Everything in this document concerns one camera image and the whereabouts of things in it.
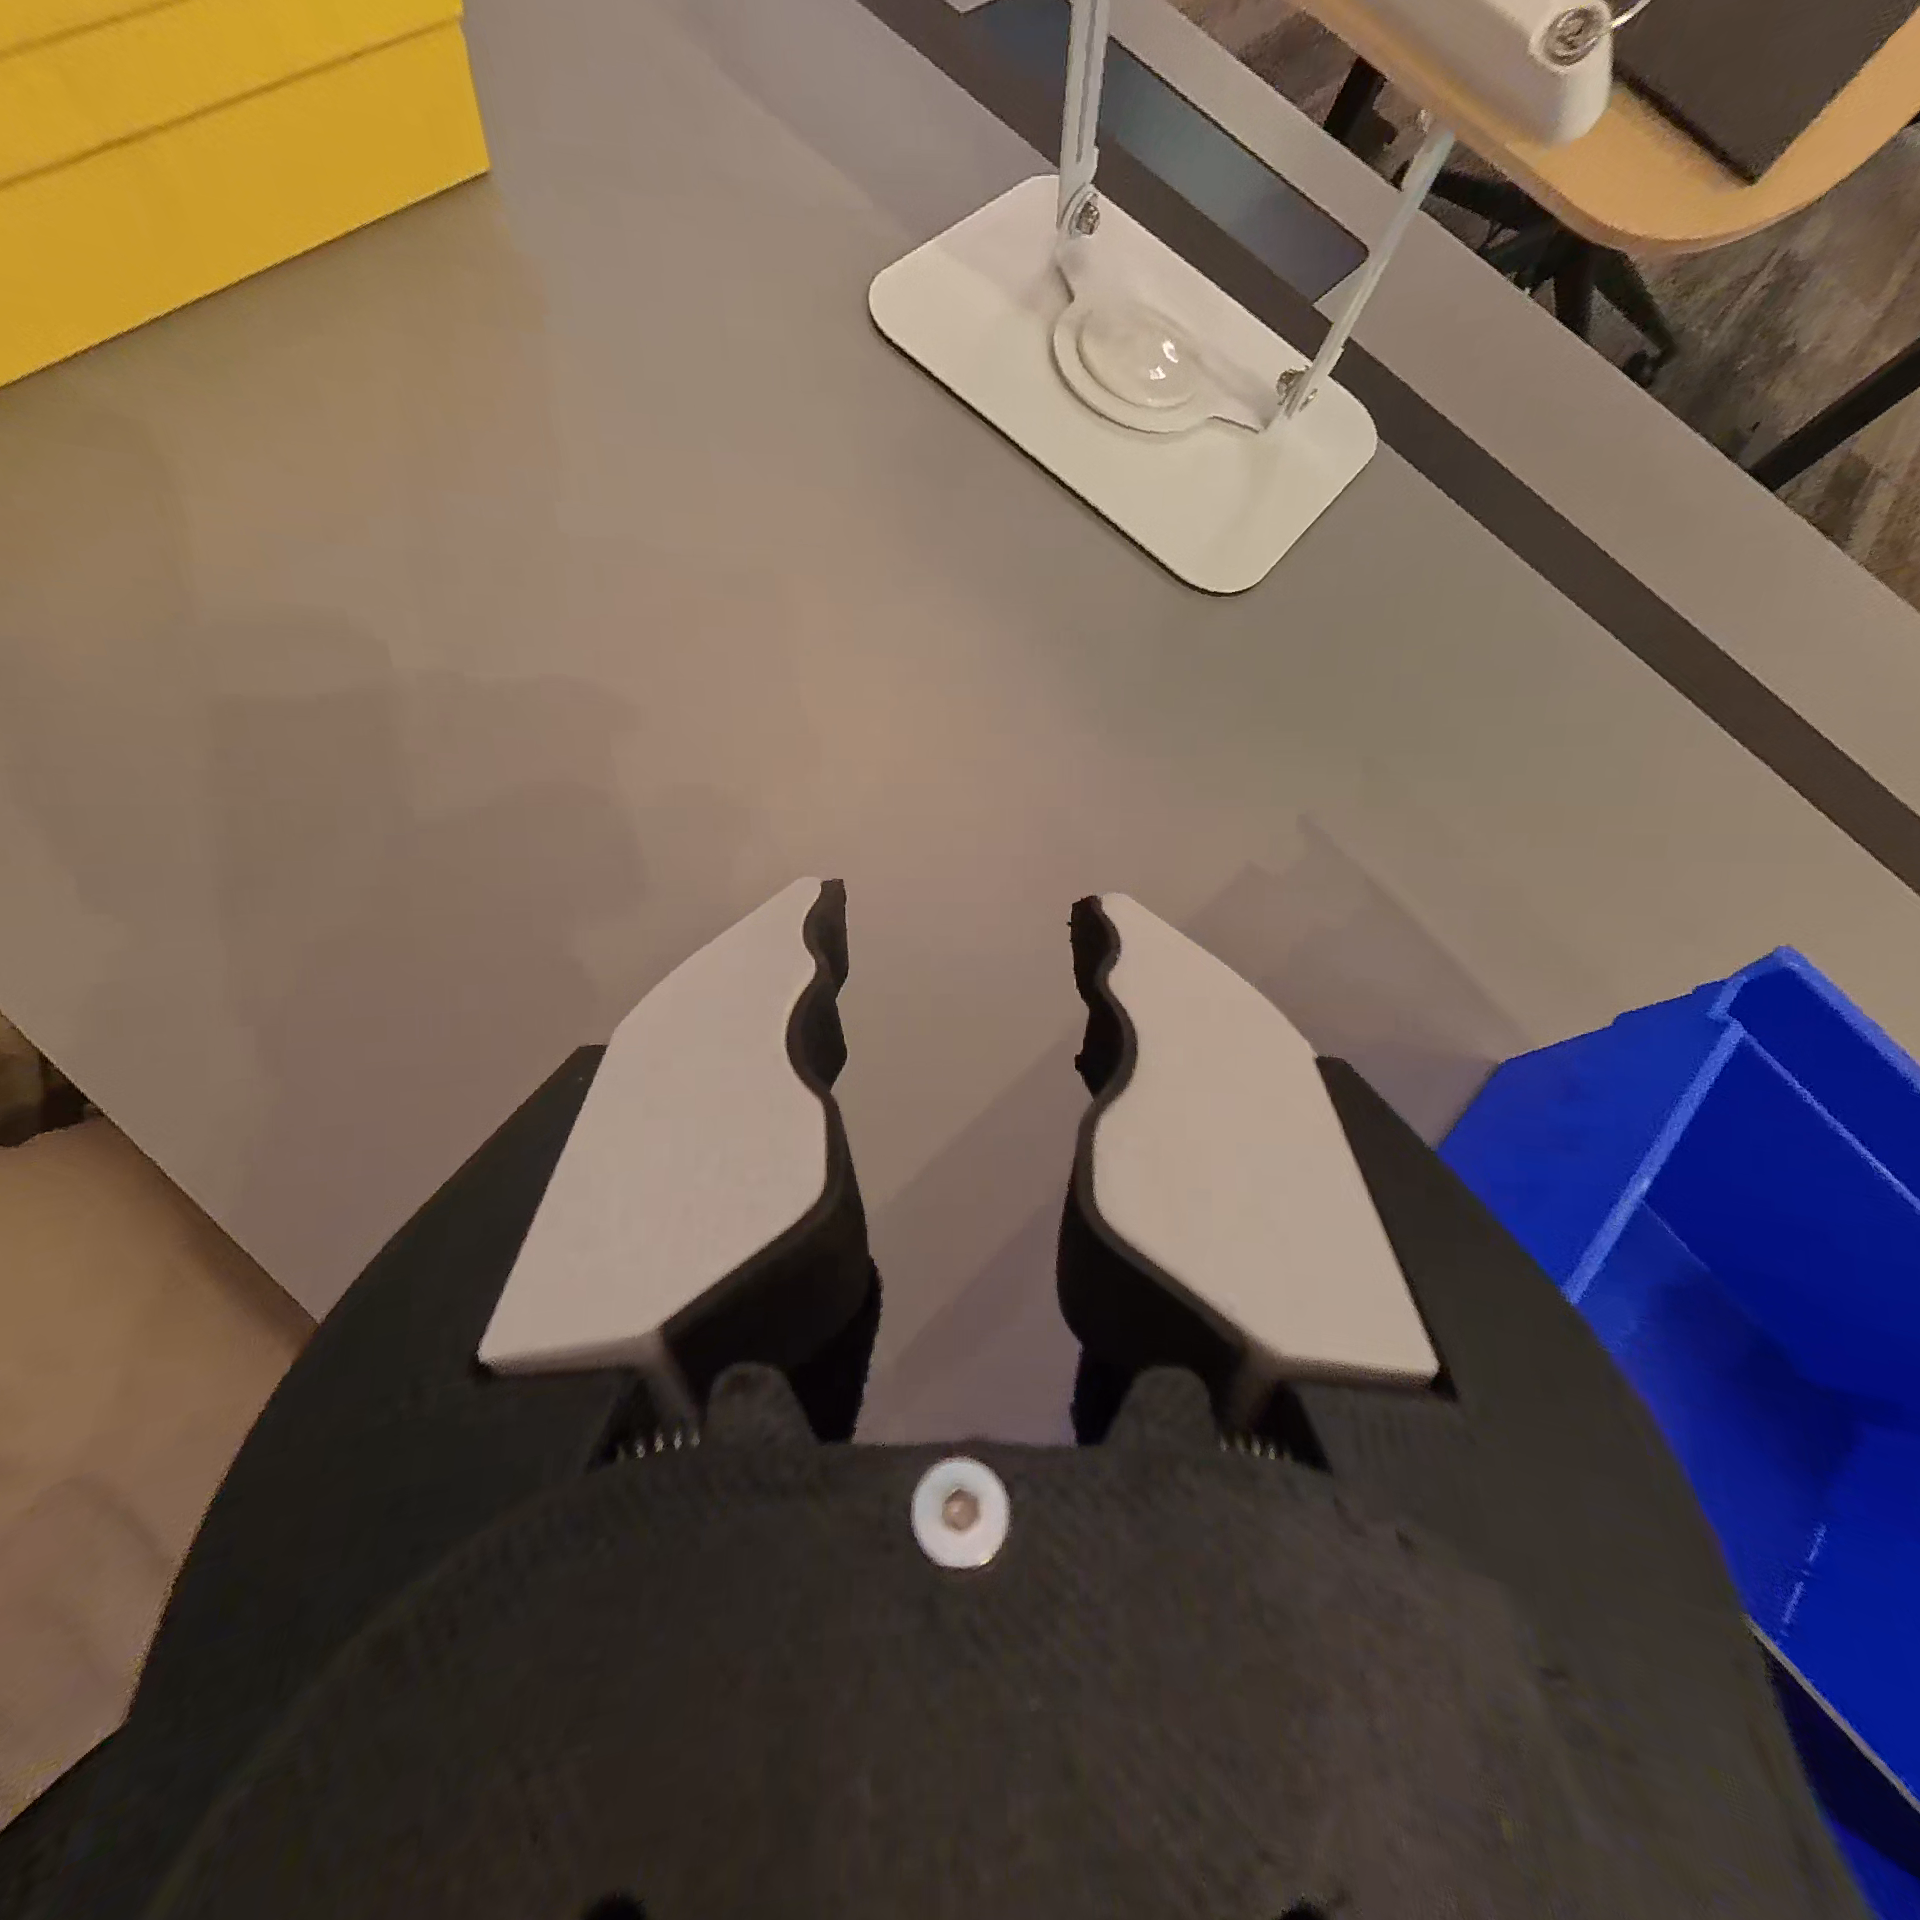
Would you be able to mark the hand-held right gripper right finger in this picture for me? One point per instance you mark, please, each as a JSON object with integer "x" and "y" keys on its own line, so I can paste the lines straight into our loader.
{"x": 1246, "y": 1186}

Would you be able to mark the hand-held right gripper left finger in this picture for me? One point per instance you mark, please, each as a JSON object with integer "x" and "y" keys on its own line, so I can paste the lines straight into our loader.
{"x": 675, "y": 1171}

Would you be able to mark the yellow plastic bin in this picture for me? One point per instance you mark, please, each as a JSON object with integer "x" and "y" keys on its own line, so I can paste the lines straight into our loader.
{"x": 225, "y": 195}

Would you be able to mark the blue plastic bin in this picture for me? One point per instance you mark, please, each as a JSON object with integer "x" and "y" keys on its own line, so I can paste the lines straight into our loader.
{"x": 1724, "y": 1277}

